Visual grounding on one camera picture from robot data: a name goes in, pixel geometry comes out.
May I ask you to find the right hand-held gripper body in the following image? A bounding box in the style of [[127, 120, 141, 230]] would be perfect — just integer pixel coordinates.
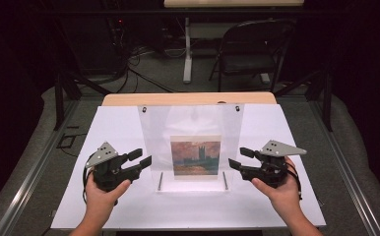
[[240, 140, 308, 190]]

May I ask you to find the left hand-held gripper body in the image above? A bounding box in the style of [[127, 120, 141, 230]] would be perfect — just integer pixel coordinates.
[[85, 141, 143, 193]]

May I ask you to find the clear acrylic picture frame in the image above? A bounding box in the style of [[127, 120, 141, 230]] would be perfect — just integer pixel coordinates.
[[137, 102, 245, 194]]

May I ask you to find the person's right hand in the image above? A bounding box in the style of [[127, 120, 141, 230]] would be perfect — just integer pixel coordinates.
[[250, 156, 302, 215]]

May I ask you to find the person's left hand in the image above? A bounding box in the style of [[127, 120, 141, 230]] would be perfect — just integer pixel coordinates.
[[84, 178, 132, 225]]

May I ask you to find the white table sheet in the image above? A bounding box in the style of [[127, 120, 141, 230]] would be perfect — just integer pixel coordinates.
[[50, 103, 327, 230]]

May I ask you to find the landscape painting print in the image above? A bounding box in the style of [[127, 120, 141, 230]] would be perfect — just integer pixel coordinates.
[[169, 135, 222, 181]]

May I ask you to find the wooden table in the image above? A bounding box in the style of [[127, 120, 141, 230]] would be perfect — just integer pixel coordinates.
[[101, 91, 278, 106]]

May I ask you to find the black metal stand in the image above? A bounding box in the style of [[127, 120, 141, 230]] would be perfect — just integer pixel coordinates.
[[274, 65, 334, 133], [53, 67, 113, 132]]

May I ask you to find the black folding chair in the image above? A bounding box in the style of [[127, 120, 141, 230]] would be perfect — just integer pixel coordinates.
[[208, 19, 296, 93]]

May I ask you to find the white desk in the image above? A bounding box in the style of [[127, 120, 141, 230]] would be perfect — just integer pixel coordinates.
[[162, 0, 305, 86]]

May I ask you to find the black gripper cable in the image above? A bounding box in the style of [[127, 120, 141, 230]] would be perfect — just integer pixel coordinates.
[[285, 161, 304, 201], [81, 152, 96, 205]]

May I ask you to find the aluminium floor rail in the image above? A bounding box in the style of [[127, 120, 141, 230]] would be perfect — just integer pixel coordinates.
[[0, 97, 81, 236], [309, 97, 380, 236]]

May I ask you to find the bundle of floor cables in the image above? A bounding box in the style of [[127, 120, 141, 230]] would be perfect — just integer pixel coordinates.
[[110, 43, 179, 94]]

